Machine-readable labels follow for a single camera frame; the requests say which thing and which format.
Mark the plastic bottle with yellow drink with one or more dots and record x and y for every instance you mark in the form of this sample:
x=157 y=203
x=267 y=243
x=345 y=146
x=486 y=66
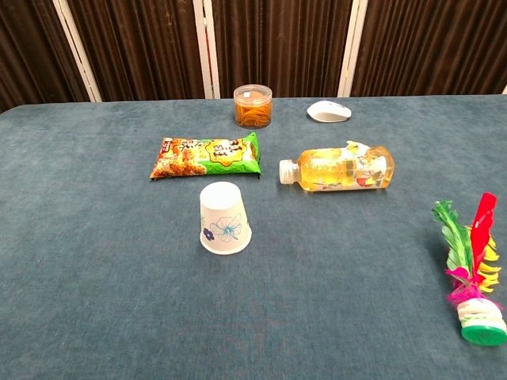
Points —
x=336 y=170

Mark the white floral paper cup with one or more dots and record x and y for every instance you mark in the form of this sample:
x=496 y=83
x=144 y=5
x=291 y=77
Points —
x=223 y=213

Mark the clear jar of rubber bands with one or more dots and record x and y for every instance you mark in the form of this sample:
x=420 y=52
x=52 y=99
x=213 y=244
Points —
x=253 y=109

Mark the white computer mouse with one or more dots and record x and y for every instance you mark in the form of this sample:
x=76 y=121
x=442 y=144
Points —
x=328 y=111

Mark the brown pleated curtain panel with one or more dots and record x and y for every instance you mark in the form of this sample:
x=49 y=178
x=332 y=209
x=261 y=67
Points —
x=281 y=43
x=435 y=43
x=138 y=47
x=27 y=51

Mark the white screen frame post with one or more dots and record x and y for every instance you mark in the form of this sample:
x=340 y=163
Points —
x=352 y=51
x=77 y=51
x=206 y=51

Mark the colourful feather shuttlecock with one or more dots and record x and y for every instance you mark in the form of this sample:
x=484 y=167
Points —
x=481 y=316

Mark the blue table cloth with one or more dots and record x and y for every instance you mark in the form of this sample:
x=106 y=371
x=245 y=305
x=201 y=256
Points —
x=253 y=308

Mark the green orange snack bag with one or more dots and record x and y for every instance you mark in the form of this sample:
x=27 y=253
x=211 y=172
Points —
x=206 y=158

